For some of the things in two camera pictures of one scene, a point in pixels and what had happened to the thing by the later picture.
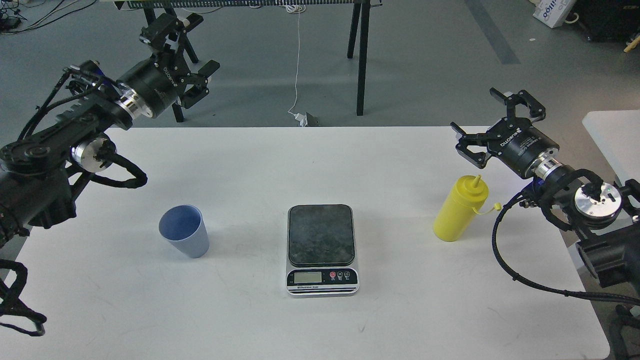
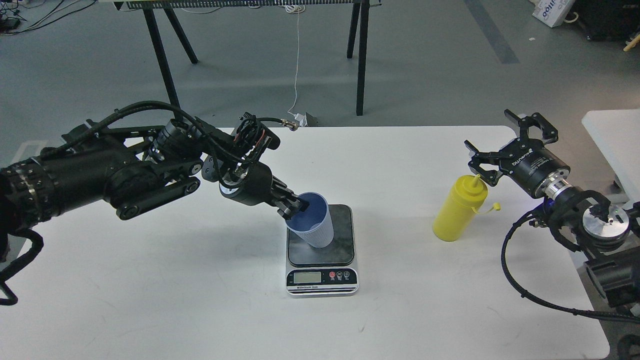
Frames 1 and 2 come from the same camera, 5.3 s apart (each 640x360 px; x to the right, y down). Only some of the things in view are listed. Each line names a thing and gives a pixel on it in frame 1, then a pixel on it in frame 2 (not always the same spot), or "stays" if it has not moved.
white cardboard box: x=553 y=13 stays
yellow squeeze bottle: x=468 y=192 stays
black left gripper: x=160 y=80 → x=254 y=183
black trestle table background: x=359 y=30 stays
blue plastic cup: x=184 y=225 → x=314 y=225
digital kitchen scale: x=321 y=260 stays
